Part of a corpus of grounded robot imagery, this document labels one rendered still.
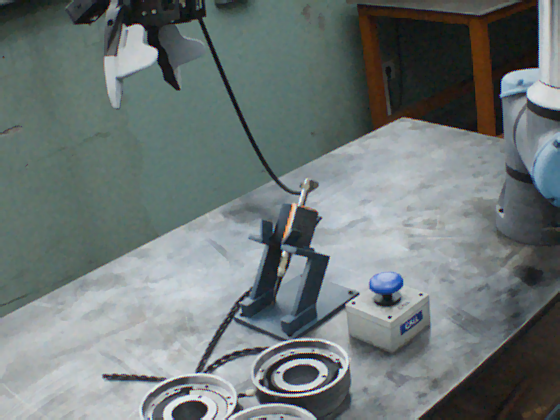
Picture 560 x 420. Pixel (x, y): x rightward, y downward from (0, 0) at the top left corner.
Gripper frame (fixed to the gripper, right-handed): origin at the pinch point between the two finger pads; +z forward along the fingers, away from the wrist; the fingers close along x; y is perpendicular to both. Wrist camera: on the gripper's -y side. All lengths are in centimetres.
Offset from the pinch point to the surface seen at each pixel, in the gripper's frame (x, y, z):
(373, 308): 4.8, 22.8, 25.8
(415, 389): -3.2, 29.0, 32.2
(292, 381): -4.1, 15.5, 31.1
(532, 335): 47, 40, 48
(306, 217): 11.2, 13.8, 16.7
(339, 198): 43.3, 8.9, 22.3
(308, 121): 210, -48, 33
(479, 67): 196, 20, 15
